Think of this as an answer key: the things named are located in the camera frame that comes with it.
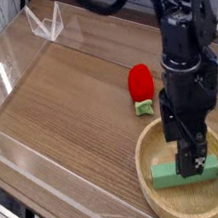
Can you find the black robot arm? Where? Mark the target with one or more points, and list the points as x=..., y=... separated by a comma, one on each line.
x=187, y=31

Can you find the clear acrylic corner bracket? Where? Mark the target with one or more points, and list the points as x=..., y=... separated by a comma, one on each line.
x=49, y=29

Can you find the red plush strawberry toy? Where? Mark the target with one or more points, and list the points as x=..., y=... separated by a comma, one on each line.
x=141, y=89

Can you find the clear acrylic front barrier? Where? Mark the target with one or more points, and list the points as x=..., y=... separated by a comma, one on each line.
x=52, y=191

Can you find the brown wooden bowl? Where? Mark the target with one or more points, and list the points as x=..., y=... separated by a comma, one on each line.
x=191, y=200

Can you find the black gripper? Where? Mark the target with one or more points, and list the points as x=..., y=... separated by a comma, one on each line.
x=187, y=97

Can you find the green rectangular block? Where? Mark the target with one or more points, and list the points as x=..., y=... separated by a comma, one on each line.
x=165, y=176

